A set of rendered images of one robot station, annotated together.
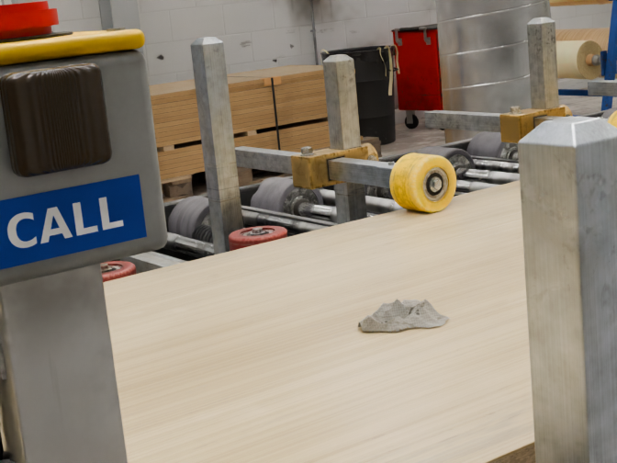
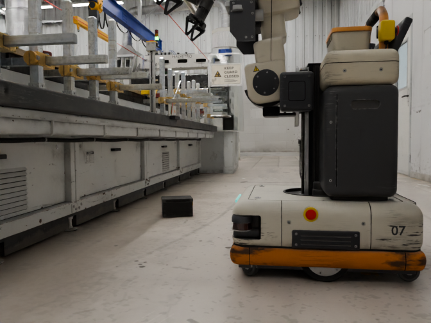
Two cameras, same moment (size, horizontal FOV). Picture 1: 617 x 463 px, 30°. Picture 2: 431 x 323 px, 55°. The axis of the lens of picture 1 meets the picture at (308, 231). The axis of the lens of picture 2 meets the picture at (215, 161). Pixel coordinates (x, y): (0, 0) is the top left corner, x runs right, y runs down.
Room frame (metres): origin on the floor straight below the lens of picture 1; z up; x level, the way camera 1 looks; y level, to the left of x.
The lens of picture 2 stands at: (-2.05, 2.03, 0.50)
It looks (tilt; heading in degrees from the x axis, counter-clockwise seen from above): 3 degrees down; 313
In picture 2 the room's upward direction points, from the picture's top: straight up
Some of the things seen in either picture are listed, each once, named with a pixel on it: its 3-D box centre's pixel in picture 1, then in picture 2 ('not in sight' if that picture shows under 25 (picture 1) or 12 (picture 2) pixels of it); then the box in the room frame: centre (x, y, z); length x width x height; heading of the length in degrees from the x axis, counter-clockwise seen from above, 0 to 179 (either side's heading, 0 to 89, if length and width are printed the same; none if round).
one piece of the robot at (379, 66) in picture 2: not in sight; (340, 118); (-1.27, 0.43, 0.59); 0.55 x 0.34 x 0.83; 124
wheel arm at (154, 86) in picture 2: not in sight; (124, 88); (-0.07, 0.64, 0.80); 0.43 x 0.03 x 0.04; 34
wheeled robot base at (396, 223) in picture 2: not in sight; (317, 220); (-1.20, 0.48, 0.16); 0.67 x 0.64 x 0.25; 34
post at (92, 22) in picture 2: not in sight; (93, 65); (-0.19, 0.91, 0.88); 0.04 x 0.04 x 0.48; 34
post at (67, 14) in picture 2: not in sight; (68, 55); (-0.33, 1.12, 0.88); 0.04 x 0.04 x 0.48; 34
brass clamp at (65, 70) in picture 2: not in sight; (71, 72); (-0.32, 1.10, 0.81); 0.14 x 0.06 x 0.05; 124
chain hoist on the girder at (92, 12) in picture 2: not in sight; (95, 15); (5.26, -2.44, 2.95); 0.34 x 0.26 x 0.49; 124
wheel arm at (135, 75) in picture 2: not in sight; (106, 76); (-0.21, 0.85, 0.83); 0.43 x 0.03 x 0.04; 34
